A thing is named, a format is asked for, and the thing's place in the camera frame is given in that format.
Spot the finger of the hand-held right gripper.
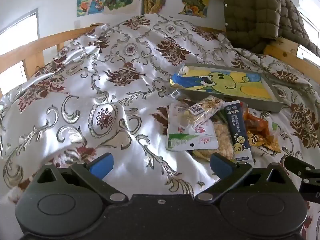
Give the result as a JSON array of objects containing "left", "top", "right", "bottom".
[{"left": 285, "top": 155, "right": 320, "bottom": 200}]

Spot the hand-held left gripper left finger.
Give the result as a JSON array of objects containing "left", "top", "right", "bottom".
[{"left": 30, "top": 152, "right": 128, "bottom": 203}]

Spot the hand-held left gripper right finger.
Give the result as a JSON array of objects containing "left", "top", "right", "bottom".
[{"left": 195, "top": 152, "right": 293, "bottom": 203}]

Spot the yellow snack packet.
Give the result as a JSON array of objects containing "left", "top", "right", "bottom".
[{"left": 191, "top": 149, "right": 213, "bottom": 162}]

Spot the clear rice cracker packet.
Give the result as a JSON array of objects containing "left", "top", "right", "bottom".
[{"left": 214, "top": 120, "right": 236, "bottom": 159}]

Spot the white pouch with green print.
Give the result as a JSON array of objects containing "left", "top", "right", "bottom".
[{"left": 166, "top": 104, "right": 220, "bottom": 152}]

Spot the red-orange snack packet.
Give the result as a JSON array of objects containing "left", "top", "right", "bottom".
[{"left": 243, "top": 107, "right": 273, "bottom": 140}]

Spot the labelled puffed rice packet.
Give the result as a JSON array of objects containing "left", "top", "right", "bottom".
[{"left": 185, "top": 95, "right": 223, "bottom": 131}]

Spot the grey tray with frog painting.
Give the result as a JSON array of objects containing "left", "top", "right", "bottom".
[{"left": 169, "top": 62, "right": 284, "bottom": 113}]

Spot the floral printed blanket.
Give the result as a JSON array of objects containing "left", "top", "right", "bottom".
[{"left": 0, "top": 13, "right": 320, "bottom": 240}]

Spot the wide bright window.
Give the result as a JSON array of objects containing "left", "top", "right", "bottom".
[{"left": 297, "top": 5, "right": 320, "bottom": 61}]

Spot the olive quilted jacket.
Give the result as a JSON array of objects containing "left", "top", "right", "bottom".
[{"left": 219, "top": 0, "right": 320, "bottom": 58}]

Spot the wooden bed frame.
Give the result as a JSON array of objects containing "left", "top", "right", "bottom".
[{"left": 0, "top": 23, "right": 320, "bottom": 95}]

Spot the bright window with white frame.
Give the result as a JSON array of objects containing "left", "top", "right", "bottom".
[{"left": 0, "top": 8, "right": 40, "bottom": 95}]

